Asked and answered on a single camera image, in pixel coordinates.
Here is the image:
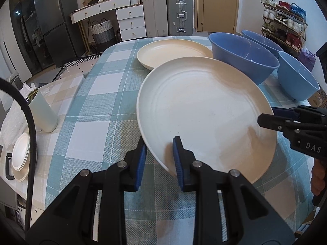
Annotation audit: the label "beige checked tablecloth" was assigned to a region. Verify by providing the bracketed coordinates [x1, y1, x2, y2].
[0, 73, 86, 210]

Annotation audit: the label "woven laundry basket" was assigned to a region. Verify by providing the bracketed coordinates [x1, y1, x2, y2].
[89, 19, 115, 47]

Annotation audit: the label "small cream plate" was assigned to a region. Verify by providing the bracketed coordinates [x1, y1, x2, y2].
[137, 39, 214, 70]

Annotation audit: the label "beige suitcase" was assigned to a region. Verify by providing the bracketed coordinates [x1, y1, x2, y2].
[142, 0, 169, 38]

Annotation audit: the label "flat cardboard box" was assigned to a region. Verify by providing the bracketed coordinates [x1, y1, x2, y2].
[307, 89, 327, 109]

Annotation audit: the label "large cream plate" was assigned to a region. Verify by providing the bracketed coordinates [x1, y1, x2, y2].
[137, 56, 278, 184]

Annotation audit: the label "stack of white dishes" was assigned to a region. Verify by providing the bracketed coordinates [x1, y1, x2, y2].
[11, 132, 37, 182]

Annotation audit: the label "gold metal shoe rack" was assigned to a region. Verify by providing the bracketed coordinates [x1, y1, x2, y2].
[261, 0, 308, 57]

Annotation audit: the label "small blue bowl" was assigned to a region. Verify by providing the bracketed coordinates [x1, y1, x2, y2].
[241, 30, 284, 58]
[277, 51, 320, 102]

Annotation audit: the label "white cylindrical tumbler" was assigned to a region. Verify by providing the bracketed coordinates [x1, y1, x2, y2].
[28, 88, 59, 133]

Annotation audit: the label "grey refrigerator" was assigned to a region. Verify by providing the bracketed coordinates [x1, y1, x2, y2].
[33, 0, 86, 63]

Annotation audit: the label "silver suitcase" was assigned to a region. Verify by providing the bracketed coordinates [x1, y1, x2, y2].
[166, 0, 194, 37]

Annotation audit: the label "purple bag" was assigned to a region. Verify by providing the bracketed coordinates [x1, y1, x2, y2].
[299, 46, 317, 66]

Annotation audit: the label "teal checked tablecloth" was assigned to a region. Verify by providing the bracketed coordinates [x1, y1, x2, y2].
[45, 36, 318, 245]

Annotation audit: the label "white dresser desk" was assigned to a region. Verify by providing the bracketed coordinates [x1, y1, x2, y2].
[70, 0, 147, 42]

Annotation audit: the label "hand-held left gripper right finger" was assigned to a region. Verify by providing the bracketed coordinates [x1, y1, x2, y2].
[172, 136, 295, 245]

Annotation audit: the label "wooden door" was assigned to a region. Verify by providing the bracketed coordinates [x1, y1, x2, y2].
[194, 0, 239, 33]

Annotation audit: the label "rows of sneakers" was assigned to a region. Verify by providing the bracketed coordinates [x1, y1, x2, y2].
[261, 0, 307, 51]

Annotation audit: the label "person's right hand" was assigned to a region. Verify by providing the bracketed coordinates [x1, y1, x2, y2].
[311, 158, 327, 197]

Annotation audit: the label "black glass cabinet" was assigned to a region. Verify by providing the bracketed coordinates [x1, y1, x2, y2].
[9, 0, 44, 76]

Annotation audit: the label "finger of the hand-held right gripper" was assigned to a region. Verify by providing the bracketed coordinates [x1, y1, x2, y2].
[258, 113, 307, 136]
[272, 105, 327, 123]

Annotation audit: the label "thick black cable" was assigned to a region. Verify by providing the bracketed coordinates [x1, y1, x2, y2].
[0, 78, 37, 233]

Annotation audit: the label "white crumpled paper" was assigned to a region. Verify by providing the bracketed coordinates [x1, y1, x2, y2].
[20, 82, 39, 101]

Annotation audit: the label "large blue bowl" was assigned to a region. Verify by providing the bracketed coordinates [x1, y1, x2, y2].
[209, 32, 280, 85]

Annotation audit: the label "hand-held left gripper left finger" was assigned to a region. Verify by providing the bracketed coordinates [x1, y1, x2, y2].
[26, 136, 149, 245]

